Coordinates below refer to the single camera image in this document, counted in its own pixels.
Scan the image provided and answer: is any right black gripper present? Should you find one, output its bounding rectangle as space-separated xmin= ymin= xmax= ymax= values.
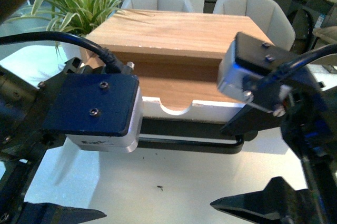
xmin=220 ymin=66 xmax=336 ymax=223

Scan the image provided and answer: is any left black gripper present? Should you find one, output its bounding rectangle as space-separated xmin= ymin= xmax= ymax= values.
xmin=1 ymin=57 xmax=105 ymax=208

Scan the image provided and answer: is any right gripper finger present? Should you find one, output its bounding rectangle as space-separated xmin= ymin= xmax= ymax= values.
xmin=210 ymin=177 xmax=316 ymax=223

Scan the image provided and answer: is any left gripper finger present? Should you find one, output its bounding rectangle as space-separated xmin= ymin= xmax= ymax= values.
xmin=1 ymin=202 xmax=106 ymax=223

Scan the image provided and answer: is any white drawer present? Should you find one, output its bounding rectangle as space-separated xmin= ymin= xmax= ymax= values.
xmin=134 ymin=62 xmax=244 ymax=123

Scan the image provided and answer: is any black drawer handle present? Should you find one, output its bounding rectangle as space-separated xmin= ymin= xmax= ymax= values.
xmin=138 ymin=118 xmax=257 ymax=154

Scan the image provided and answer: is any wooden two-drawer cabinet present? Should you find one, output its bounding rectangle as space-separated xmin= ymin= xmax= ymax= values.
xmin=80 ymin=8 xmax=274 ymax=109

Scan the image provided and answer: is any white plant pot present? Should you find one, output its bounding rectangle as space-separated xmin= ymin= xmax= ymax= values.
xmin=61 ymin=42 xmax=82 ymax=65

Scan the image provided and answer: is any right grey chair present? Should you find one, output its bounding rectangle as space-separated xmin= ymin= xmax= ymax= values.
xmin=213 ymin=0 xmax=295 ymax=51

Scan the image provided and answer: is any grey chair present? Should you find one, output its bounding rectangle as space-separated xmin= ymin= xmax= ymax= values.
xmin=121 ymin=0 xmax=194 ymax=13
xmin=213 ymin=0 xmax=295 ymax=51

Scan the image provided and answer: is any left grey chair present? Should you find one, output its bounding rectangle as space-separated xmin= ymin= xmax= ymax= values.
xmin=121 ymin=0 xmax=194 ymax=13

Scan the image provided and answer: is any beige cushion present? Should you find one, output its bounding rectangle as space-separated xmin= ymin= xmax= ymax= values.
xmin=313 ymin=26 xmax=337 ymax=48

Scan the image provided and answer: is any dark washing machine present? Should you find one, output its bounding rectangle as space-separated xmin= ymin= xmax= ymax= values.
xmin=287 ymin=0 xmax=336 ymax=54

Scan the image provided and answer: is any left black camera cable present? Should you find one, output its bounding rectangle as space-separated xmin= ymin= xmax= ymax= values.
xmin=0 ymin=31 xmax=124 ymax=74

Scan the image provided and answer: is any black camera cable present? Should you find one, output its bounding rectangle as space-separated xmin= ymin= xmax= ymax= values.
xmin=0 ymin=31 xmax=124 ymax=74
xmin=259 ymin=43 xmax=337 ymax=87

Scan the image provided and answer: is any right black camera cable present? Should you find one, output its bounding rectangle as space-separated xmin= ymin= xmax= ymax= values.
xmin=259 ymin=43 xmax=337 ymax=87

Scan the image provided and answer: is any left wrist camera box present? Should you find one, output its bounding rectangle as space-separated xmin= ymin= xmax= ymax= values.
xmin=42 ymin=74 xmax=143 ymax=153

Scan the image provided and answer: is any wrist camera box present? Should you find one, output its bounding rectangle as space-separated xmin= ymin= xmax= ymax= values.
xmin=217 ymin=32 xmax=297 ymax=113
xmin=42 ymin=74 xmax=143 ymax=153

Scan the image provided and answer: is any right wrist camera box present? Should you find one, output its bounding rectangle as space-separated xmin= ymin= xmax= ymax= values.
xmin=217 ymin=32 xmax=297 ymax=113

